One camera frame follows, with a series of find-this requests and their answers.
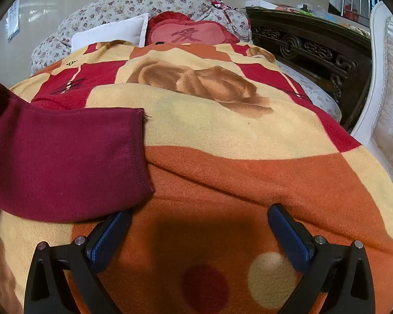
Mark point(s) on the red heart-shaped cushion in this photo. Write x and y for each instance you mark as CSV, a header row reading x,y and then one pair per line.
x,y
196,32

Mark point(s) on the maroon fleece garment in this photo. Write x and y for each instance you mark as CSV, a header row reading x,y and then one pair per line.
x,y
62,157

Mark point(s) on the red patterned cloth ornament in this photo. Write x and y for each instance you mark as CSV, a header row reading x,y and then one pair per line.
x,y
217,2

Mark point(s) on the dark carved wooden furniture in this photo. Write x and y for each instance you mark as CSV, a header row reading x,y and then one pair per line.
x,y
314,52

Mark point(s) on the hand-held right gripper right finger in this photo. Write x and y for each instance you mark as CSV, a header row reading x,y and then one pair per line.
x,y
289,235

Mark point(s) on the white flat box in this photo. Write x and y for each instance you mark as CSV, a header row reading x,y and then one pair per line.
x,y
260,4

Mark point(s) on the white upholstered armchair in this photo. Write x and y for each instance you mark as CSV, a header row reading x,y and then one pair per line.
x,y
389,104

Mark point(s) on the white blue wall poster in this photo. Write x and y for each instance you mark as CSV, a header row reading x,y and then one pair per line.
x,y
13,19

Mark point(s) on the white pillow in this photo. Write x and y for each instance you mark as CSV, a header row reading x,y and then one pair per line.
x,y
114,32

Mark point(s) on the floral bed sheet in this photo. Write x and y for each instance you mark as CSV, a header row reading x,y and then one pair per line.
x,y
314,88

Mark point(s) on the orange red printed blanket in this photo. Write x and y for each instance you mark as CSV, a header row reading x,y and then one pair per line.
x,y
232,137

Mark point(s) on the red container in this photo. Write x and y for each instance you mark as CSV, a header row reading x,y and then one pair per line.
x,y
351,12

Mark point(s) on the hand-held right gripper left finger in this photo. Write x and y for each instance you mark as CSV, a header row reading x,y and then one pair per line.
x,y
107,239

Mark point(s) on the clutter on carved furniture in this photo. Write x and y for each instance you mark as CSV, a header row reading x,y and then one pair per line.
x,y
309,11

